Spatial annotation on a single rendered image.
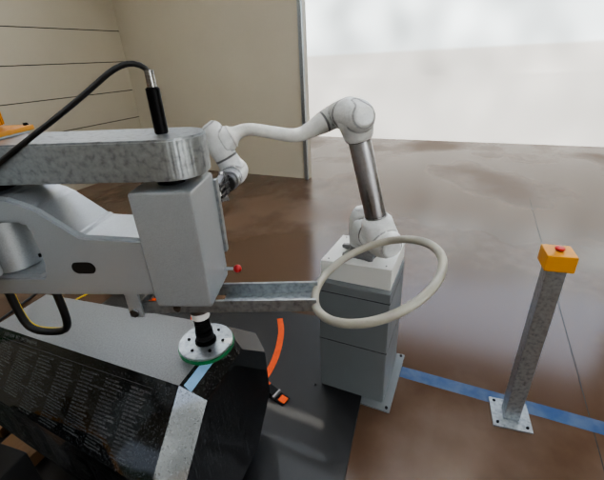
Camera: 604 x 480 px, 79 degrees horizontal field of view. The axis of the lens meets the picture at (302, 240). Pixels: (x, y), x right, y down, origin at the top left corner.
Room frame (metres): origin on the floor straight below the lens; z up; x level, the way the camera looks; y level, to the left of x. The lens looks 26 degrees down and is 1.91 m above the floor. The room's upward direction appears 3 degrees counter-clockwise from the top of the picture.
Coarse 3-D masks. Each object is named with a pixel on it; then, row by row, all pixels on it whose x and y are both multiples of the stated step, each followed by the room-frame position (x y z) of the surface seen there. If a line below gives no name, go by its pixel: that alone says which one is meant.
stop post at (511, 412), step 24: (552, 264) 1.37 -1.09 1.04; (576, 264) 1.34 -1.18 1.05; (552, 288) 1.38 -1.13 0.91; (528, 312) 1.46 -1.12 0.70; (552, 312) 1.37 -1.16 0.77; (528, 336) 1.39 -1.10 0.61; (528, 360) 1.38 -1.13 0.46; (528, 384) 1.37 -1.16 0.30; (504, 408) 1.41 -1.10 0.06; (528, 432) 1.29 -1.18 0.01
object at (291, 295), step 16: (224, 288) 1.19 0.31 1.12; (240, 288) 1.18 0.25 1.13; (256, 288) 1.17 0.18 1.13; (272, 288) 1.17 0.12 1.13; (288, 288) 1.16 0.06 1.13; (304, 288) 1.15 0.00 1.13; (144, 304) 1.10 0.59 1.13; (224, 304) 1.07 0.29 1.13; (240, 304) 1.07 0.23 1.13; (256, 304) 1.06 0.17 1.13; (272, 304) 1.06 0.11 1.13; (288, 304) 1.05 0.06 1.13; (304, 304) 1.04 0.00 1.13
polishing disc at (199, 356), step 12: (216, 324) 1.24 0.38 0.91; (192, 336) 1.17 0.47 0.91; (216, 336) 1.16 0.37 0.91; (228, 336) 1.16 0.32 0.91; (180, 348) 1.11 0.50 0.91; (192, 348) 1.10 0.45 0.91; (204, 348) 1.10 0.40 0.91; (216, 348) 1.10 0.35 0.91; (228, 348) 1.10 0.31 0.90; (192, 360) 1.04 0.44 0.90; (204, 360) 1.04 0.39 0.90; (216, 360) 1.05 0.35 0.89
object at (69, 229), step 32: (0, 192) 1.15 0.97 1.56; (32, 192) 1.17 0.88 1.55; (64, 192) 1.24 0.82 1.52; (32, 224) 1.09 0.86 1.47; (64, 224) 1.09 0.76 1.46; (96, 224) 1.16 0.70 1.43; (128, 224) 1.17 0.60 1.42; (64, 256) 1.09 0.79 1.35; (96, 256) 1.07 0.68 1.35; (128, 256) 1.06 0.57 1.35; (0, 288) 1.11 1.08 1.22; (32, 288) 1.10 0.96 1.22; (64, 288) 1.09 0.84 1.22; (96, 288) 1.08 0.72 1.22; (128, 288) 1.07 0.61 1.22
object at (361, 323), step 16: (384, 240) 1.28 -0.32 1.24; (400, 240) 1.24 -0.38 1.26; (416, 240) 1.19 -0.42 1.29; (352, 256) 1.29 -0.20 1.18; (320, 288) 1.15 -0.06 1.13; (432, 288) 0.89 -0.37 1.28; (416, 304) 0.85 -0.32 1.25; (336, 320) 0.90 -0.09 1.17; (352, 320) 0.87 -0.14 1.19; (368, 320) 0.85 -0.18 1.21; (384, 320) 0.84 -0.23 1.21
